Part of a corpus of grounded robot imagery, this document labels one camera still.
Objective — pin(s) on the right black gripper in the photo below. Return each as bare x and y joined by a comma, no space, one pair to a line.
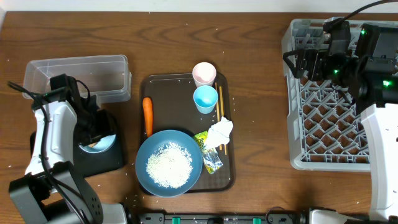
318,56

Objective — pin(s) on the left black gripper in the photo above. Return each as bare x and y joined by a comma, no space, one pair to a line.
109,128

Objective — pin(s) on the small light blue bowl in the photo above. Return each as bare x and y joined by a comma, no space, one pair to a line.
102,145

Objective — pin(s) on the large dark blue plate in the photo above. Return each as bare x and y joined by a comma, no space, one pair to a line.
151,145

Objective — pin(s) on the white rice pile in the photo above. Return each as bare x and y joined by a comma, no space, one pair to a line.
170,166

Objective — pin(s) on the brown food scrap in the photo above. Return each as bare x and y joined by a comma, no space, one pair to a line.
93,144

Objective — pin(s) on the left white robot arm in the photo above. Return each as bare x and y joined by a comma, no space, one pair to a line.
53,189

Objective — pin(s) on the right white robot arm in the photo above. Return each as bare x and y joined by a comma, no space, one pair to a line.
371,81

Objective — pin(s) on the black waste tray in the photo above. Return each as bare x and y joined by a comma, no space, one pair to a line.
105,161

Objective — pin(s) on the grey dishwasher rack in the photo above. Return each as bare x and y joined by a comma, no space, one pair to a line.
324,131

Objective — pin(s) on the clear plastic bin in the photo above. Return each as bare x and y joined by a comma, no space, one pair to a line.
106,76

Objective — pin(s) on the orange carrot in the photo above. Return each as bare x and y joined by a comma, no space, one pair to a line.
148,115

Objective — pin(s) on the pink cup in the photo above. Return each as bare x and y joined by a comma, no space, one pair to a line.
204,73

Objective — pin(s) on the dark brown serving tray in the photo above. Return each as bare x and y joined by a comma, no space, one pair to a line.
174,108

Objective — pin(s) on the light blue cup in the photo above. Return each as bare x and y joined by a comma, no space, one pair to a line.
205,98

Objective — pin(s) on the crumpled white napkin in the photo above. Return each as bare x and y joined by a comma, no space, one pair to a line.
219,133

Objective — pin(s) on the yellow green snack wrapper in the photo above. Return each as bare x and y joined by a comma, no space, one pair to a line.
210,157

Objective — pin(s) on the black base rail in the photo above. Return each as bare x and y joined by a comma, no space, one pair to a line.
273,217

